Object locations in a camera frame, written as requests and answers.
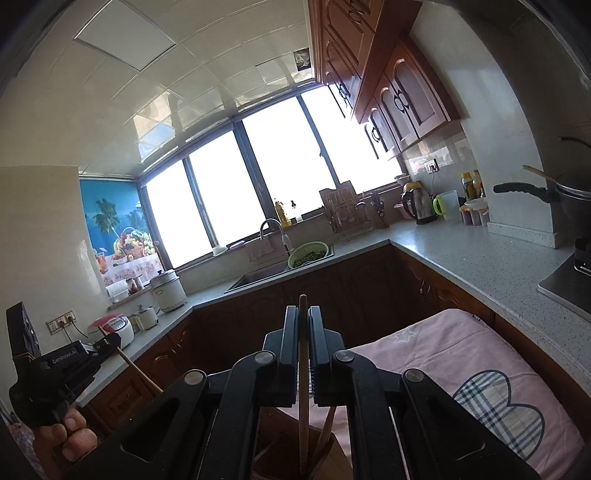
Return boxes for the seasoning jars set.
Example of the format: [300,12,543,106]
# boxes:
[459,203,490,228]

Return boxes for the kitchen window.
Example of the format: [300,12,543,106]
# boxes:
[139,85,407,271]

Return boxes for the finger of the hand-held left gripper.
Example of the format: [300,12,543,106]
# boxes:
[91,332,122,365]

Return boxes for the small white pot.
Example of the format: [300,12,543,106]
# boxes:
[134,305,160,330]

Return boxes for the wooden upper cabinets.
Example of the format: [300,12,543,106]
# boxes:
[308,0,462,162]

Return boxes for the wide wall socket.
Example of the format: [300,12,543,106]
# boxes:
[46,310,78,334]

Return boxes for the palm tree wall poster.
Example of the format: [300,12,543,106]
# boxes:
[79,179,164,287]

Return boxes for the ceiling light panel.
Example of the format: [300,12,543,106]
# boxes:
[74,0,177,72]

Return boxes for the electric kettle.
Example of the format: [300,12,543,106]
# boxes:
[401,181,438,225]

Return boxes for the sink faucet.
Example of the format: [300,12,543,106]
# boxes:
[259,219,294,254]

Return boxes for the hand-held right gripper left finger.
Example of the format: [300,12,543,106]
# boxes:
[60,305,301,480]

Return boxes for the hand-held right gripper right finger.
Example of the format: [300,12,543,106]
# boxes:
[308,305,541,480]

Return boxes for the green basin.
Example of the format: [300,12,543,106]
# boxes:
[287,244,334,270]

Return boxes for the gas stove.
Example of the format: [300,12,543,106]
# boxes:
[537,235,591,317]

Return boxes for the pink plaid-heart tablecloth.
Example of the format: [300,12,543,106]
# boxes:
[305,308,585,480]

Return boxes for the pink dish cloth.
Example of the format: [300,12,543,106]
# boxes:
[247,237,278,264]

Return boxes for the yellow sauce bottle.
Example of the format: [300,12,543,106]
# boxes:
[461,170,485,201]

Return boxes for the black wok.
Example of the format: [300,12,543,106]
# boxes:
[493,136,591,252]

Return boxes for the grey speckled countertop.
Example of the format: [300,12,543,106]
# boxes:
[74,217,591,407]

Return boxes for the person's left hand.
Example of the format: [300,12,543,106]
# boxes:
[32,408,99,480]

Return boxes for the kitchen sink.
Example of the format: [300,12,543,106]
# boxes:
[225,263,305,294]

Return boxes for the wooden utensil holder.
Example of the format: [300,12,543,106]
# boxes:
[252,406,354,480]

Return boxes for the white crock pot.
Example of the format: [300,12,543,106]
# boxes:
[150,269,188,313]

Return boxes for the pink white rice cooker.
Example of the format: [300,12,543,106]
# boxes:
[88,313,136,347]

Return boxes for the dish rack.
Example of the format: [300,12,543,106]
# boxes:
[320,182,376,234]

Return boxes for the green-handled plastic cup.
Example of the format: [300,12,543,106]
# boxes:
[433,191,461,221]

